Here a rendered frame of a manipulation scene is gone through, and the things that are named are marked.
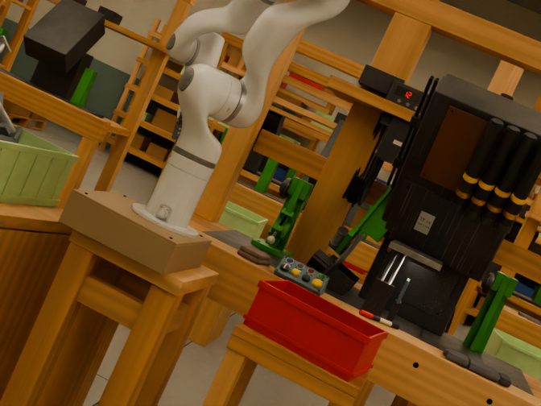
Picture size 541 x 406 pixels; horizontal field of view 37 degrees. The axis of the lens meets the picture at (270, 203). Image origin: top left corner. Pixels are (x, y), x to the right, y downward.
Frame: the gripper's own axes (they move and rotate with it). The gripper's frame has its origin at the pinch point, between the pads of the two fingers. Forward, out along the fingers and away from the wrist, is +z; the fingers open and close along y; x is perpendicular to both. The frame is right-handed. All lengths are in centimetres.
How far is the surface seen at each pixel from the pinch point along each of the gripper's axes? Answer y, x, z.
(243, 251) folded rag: 20.6, -24.9, 23.4
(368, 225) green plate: 31, -60, 4
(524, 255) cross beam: 63, -120, -5
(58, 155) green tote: 12.7, 34.2, 11.6
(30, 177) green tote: 6.4, 38.0, 20.5
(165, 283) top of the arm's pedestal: -21.1, -9.8, 39.0
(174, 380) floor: 182, -5, 80
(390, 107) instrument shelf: 48, -59, -40
